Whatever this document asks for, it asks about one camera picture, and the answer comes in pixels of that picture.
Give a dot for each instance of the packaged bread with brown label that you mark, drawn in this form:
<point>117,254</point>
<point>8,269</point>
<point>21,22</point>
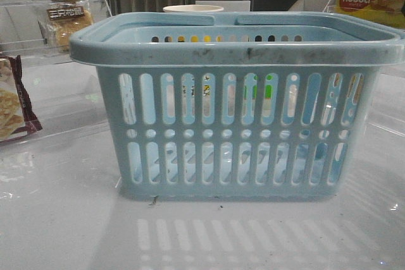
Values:
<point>58,21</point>

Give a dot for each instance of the light blue plastic basket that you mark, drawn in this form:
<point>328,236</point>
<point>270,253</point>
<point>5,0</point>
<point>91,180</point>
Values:
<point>236,105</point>

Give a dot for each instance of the white paper cup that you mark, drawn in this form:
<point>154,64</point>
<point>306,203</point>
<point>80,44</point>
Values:
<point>192,8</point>

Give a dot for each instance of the brown cracker snack packet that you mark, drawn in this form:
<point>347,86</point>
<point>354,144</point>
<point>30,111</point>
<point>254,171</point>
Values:
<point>17,116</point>

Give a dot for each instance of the clear acrylic display shelf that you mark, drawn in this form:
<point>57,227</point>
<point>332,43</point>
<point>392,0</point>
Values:
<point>65,96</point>

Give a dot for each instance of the clear acrylic right stand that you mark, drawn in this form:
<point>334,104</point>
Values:
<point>329,2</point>

